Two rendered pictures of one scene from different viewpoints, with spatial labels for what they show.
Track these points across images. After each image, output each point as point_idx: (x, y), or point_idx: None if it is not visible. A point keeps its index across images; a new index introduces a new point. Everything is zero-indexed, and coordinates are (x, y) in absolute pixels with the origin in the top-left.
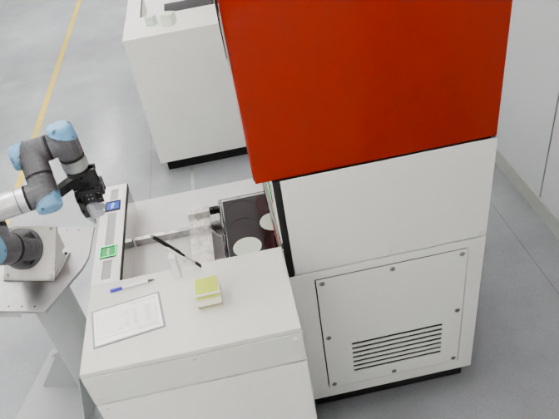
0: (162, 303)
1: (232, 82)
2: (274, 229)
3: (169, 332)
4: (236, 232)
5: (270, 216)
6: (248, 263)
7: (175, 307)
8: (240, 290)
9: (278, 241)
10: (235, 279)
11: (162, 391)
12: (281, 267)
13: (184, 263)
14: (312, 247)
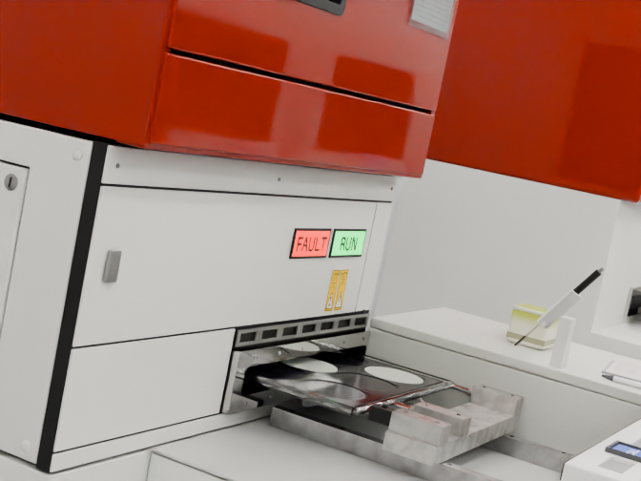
0: (603, 367)
1: (445, 0)
2: (343, 335)
3: (609, 359)
4: (386, 386)
5: (323, 338)
6: (438, 331)
7: (585, 360)
8: (479, 332)
9: (358, 331)
10: (475, 335)
11: None
12: (400, 315)
13: (502, 471)
14: None
